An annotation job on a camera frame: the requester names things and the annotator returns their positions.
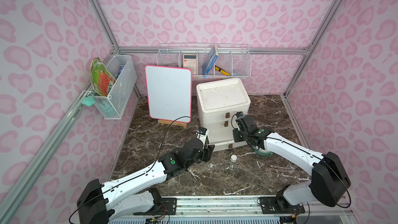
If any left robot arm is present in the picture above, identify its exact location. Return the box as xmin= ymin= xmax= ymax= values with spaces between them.
xmin=77 ymin=138 xmax=215 ymax=224

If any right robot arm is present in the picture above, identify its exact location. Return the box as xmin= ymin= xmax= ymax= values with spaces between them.
xmin=231 ymin=112 xmax=351 ymax=213

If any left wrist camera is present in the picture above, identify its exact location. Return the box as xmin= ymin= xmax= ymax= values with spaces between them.
xmin=197 ymin=127 xmax=208 ymax=146

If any green round alarm clock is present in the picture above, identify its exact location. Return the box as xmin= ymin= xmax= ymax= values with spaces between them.
xmin=254 ymin=148 xmax=273 ymax=157

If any white three-drawer cabinet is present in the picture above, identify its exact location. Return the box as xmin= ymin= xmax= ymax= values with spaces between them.
xmin=196 ymin=78 xmax=251 ymax=145

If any white calculator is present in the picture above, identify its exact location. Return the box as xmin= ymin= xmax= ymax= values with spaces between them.
xmin=183 ymin=54 xmax=198 ymax=75

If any blue book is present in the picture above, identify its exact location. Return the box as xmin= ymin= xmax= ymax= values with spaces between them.
xmin=202 ymin=44 xmax=219 ymax=76

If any white mesh wall basket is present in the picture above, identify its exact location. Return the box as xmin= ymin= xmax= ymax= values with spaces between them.
xmin=93 ymin=55 xmax=137 ymax=120

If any white wire wall shelf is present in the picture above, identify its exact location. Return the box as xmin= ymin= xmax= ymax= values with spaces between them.
xmin=157 ymin=43 xmax=251 ymax=78

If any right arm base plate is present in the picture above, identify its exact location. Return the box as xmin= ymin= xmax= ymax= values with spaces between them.
xmin=257 ymin=197 xmax=306 ymax=215

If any pink-framed whiteboard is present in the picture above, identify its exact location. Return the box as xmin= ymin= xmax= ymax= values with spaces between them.
xmin=145 ymin=65 xmax=192 ymax=123

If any green red snack bag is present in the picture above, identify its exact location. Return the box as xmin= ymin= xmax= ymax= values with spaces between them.
xmin=90 ymin=58 xmax=116 ymax=97

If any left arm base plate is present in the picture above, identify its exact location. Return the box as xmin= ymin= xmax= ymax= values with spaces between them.
xmin=133 ymin=198 xmax=177 ymax=216

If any yellow black utility knife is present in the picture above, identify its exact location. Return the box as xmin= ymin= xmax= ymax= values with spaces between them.
xmin=215 ymin=66 xmax=230 ymax=76

